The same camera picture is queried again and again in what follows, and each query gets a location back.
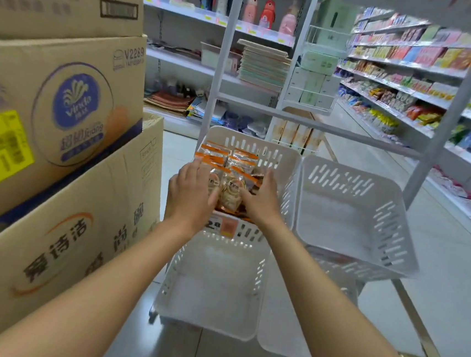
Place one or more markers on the stack of pastel notebooks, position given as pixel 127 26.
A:
pixel 265 67

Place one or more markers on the white metal rack frame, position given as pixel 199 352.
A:
pixel 452 122

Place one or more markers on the person's left fingers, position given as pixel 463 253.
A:
pixel 196 174

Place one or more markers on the row of cream boxes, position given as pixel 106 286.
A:
pixel 295 136

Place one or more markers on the person's right thumb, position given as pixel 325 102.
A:
pixel 248 197

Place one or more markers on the pile of stationery and booklets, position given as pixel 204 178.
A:
pixel 184 105

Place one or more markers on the stack of green tissue packs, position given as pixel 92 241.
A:
pixel 323 60

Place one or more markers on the white storage bin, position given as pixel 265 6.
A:
pixel 214 58

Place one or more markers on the person's left forearm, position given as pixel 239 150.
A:
pixel 96 291

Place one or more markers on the orange price tag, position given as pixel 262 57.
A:
pixel 224 226

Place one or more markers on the white slotted plastic basket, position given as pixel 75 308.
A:
pixel 259 149
pixel 339 223
pixel 309 316
pixel 212 290

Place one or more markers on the white wall shelf unit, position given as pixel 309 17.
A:
pixel 180 63

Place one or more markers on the cardboard box with orange swoosh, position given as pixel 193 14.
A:
pixel 67 243

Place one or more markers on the person's left hand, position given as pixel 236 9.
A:
pixel 187 200

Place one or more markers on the cardboard box with blue logo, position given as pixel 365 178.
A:
pixel 38 115

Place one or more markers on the clear orange snack packet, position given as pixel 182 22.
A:
pixel 230 193

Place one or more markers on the person's right forearm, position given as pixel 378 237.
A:
pixel 330 314

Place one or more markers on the person's right hand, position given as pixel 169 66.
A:
pixel 266 206

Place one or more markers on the pile of orange snack packets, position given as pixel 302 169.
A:
pixel 237 160

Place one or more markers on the long shelf of snack packets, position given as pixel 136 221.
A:
pixel 411 77

